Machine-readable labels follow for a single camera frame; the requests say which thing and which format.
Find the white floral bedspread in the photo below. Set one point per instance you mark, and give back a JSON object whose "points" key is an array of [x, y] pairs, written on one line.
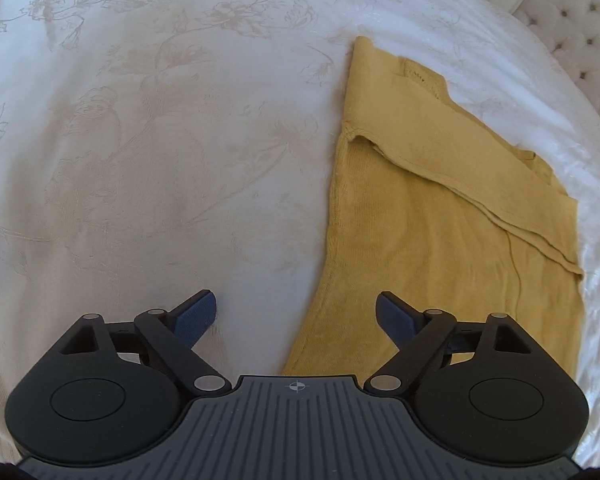
{"points": [[153, 148]]}

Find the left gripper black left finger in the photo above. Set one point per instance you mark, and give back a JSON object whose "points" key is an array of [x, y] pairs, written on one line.
{"points": [[170, 336]]}

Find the yellow knit sweater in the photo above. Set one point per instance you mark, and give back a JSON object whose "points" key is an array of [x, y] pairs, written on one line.
{"points": [[429, 203]]}

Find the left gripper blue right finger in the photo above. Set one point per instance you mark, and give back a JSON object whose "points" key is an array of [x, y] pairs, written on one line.
{"points": [[420, 337]]}

